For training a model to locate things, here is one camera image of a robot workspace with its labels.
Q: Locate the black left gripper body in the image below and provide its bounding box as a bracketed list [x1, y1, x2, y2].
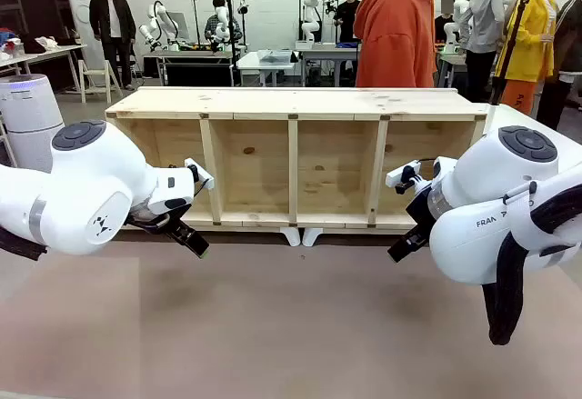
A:
[125, 198, 194, 237]

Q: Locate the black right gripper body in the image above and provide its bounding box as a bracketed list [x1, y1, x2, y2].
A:
[404, 188, 440, 244]

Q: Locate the white plastic shelf foot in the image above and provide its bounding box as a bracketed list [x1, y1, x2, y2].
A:
[278, 227, 302, 248]
[302, 227, 325, 248]

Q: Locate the white cylindrical air purifier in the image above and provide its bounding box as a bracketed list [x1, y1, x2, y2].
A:
[0, 74, 65, 175]

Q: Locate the pine wood shelf unit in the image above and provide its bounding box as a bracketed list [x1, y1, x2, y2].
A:
[105, 85, 490, 236]

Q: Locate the person in orange hoodie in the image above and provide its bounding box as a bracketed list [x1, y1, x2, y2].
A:
[353, 0, 452, 89]

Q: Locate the white background table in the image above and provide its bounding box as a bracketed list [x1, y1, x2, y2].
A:
[236, 50, 297, 88]

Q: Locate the black tripod stand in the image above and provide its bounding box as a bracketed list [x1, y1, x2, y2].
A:
[488, 0, 532, 105]

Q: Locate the seated person in dark clothes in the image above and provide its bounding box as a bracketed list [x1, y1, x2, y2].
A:
[434, 0, 461, 39]

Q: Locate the mannequin in grey hoodie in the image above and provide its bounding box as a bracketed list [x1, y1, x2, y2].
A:
[461, 0, 507, 103]

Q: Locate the seated person in plaid shirt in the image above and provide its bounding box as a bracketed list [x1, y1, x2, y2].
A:
[204, 0, 243, 51]

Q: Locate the person in black jacket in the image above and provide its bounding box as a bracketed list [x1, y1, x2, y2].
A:
[88, 0, 138, 92]

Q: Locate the mannequin in yellow jacket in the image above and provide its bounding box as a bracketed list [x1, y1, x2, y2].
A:
[492, 0, 561, 116]

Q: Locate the person in black shirt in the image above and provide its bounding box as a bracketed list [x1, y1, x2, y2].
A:
[333, 0, 363, 45]

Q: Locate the figure in dark striped jacket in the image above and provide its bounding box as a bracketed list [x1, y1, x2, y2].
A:
[536, 0, 582, 132]

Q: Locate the tall white standing air conditioner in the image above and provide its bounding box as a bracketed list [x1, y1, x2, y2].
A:
[63, 0, 106, 74]

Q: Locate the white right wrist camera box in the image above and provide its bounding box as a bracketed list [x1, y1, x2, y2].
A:
[385, 160, 422, 189]

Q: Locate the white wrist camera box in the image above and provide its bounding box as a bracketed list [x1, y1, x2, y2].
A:
[385, 160, 422, 189]
[183, 156, 216, 190]

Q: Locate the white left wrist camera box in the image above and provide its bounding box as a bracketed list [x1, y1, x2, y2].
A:
[183, 156, 216, 190]

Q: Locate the black braided left arm cable sleeve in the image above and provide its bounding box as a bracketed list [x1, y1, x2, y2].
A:
[0, 225, 49, 263]

